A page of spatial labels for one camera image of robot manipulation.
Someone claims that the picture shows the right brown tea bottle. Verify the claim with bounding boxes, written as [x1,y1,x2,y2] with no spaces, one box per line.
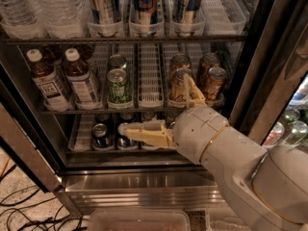
[65,48,100,110]

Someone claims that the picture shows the right clear water bottle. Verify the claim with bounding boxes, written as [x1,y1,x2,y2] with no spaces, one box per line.
[38,0,84,39]

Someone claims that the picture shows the right blue silver energy can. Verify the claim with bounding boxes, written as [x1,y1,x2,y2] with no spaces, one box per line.
[172,0,201,37]

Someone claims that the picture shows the front blue Pepsi can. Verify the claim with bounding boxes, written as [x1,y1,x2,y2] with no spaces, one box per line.
[117,123,138,150]

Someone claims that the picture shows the right clear plastic bin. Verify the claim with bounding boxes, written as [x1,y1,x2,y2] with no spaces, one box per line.
[205,207,252,231]

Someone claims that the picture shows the blue Red Bull can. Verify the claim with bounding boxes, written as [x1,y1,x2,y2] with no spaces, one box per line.
[132,0,158,37]

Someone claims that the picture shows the left clear water bottle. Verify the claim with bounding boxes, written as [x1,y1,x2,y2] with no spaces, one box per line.
[0,0,45,39]

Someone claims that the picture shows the green can behind glass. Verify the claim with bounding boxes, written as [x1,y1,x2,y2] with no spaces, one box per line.
[279,108,308,146]

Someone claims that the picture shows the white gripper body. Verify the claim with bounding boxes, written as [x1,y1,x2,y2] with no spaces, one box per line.
[172,107,229,165]

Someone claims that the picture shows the red white can behind glass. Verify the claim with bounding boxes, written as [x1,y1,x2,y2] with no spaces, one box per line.
[263,122,285,146]

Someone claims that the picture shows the left clear plastic bin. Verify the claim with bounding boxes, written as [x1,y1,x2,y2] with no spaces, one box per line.
[87,208,191,231]

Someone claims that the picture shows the front dark blue can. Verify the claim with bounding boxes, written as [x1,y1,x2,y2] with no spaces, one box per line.
[91,123,113,150]

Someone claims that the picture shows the rear left gold can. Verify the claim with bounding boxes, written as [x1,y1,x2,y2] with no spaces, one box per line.
[168,53,192,77]

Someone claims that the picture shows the green soda can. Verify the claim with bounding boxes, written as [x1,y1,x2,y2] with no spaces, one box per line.
[108,54,128,71]
[107,68,133,109]

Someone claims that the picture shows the left silver energy drink can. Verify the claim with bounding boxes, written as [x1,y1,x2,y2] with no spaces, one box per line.
[88,0,121,38]

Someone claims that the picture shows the front left gold can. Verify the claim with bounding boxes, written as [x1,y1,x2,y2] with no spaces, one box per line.
[168,68,193,107]

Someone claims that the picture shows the clear water bottle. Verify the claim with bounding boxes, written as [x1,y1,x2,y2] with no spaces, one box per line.
[38,0,84,39]
[0,0,45,39]

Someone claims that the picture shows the black floor cables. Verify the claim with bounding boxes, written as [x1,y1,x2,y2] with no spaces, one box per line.
[0,164,89,231]

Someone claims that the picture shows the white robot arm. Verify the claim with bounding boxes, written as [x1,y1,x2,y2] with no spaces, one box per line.
[119,76,308,231]

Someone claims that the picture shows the rear green soda can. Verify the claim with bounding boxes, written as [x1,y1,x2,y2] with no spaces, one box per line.
[108,54,128,71]

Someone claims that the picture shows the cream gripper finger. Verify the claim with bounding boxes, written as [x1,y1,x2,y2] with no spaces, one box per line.
[184,74,207,108]
[117,120,174,149]

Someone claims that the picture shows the front right gold can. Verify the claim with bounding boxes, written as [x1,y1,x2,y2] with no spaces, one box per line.
[199,66,227,101]

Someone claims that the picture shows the stainless steel display fridge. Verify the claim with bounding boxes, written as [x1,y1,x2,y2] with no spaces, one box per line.
[0,0,308,215]

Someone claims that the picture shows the clear plastic bin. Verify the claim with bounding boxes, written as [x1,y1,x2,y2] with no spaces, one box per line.
[87,208,191,231]
[205,207,252,231]

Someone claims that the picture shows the left brown tea bottle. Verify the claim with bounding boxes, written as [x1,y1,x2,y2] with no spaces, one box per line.
[27,49,70,112]

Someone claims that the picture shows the front green soda can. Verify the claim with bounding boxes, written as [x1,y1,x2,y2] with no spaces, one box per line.
[107,68,133,109]

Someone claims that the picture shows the brown tea bottle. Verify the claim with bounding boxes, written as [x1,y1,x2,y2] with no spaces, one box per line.
[65,48,100,110]
[27,49,70,112]

